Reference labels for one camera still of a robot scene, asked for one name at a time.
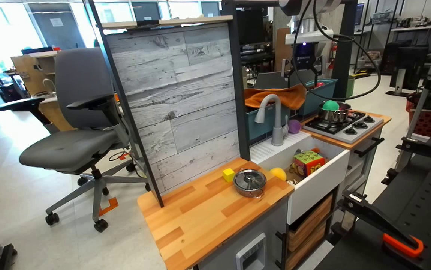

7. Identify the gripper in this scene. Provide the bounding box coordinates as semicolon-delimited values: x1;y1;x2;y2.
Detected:
289;42;323;81

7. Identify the orange towel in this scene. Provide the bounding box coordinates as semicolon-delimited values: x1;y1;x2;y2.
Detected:
244;84;307;110

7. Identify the teal bin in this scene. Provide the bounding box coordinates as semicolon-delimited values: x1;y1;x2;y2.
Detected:
245;102;292;143
298;78;339;117

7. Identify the red fire extinguisher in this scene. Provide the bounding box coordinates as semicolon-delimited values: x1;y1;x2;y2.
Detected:
329;42;338;70

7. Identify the grey tap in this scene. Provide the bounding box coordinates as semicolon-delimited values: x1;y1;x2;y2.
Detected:
254;94;290;147

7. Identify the black screen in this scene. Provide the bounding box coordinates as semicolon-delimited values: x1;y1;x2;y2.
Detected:
236;7;273;46

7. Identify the metal shelf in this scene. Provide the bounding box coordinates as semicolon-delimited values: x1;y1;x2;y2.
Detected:
353;0;393;72

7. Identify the colourful toy cube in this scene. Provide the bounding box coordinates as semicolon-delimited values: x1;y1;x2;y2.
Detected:
292;149;326;178

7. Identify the row of monitors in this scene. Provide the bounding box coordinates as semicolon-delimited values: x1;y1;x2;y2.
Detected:
382;39;430;97

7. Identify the yellow ball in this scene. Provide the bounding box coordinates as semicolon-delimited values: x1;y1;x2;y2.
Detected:
269;167;287;182

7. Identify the oven door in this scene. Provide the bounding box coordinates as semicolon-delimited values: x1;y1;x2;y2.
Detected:
344;127;384;190

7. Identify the white toy sink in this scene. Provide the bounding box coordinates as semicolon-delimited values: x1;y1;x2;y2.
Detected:
250;131;351;225

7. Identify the small pot lid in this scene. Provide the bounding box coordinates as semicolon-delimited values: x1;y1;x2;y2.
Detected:
233;168;267;191

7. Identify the toy kitchen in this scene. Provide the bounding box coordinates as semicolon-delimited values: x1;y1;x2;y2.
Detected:
84;0;392;270

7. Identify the small steel pot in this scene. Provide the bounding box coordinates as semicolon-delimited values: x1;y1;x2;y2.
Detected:
233;176;268;198

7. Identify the black and orange clamp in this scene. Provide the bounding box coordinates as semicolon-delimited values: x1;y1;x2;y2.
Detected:
395;136;431;170
337;190;425;259

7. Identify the stack of wooden boxes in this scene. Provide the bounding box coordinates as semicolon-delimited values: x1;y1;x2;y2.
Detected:
286;194;334;270

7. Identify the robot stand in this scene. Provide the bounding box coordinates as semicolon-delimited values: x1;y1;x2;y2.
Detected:
315;135;431;270

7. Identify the grey cabinet door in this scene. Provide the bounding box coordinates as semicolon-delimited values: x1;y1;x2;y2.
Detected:
195;197;289;270

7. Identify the grey office chair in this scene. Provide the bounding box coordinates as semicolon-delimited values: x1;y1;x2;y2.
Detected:
0;47;152;233

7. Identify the row of windows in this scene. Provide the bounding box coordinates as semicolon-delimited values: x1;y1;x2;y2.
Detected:
0;0;222;99

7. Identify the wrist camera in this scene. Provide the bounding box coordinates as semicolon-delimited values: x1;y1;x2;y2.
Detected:
285;30;334;45

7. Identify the black oven door handle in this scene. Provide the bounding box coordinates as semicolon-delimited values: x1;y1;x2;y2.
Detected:
353;137;385;158

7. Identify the black cabinet door handle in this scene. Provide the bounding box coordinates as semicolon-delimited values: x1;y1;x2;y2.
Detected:
275;230;288;270

